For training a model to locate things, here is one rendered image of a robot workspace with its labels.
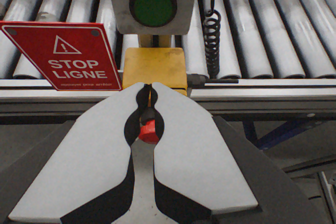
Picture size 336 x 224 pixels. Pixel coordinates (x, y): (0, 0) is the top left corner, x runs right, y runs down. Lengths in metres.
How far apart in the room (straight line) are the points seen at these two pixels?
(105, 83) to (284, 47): 0.37
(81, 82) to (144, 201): 0.83
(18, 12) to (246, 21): 0.50
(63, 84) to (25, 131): 1.01
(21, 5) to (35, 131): 0.83
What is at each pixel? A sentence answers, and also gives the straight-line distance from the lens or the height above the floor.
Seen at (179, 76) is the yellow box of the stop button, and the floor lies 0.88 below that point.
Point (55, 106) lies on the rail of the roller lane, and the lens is 0.43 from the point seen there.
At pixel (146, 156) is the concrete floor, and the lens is 1.08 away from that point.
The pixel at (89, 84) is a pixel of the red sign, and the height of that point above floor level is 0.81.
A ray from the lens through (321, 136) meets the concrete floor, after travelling 1.44.
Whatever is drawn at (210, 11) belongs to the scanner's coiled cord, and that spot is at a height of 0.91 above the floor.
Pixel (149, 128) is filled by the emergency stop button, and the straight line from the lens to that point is 0.21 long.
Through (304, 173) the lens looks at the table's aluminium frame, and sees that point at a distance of 0.86.
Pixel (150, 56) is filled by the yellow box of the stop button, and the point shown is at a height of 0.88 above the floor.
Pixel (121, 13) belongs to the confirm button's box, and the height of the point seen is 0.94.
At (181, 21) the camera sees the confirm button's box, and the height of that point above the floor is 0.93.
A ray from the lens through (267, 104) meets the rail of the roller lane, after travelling 0.44.
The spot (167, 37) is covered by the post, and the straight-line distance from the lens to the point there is 0.24.
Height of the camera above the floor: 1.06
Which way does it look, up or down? 62 degrees down
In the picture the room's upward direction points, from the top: 5 degrees clockwise
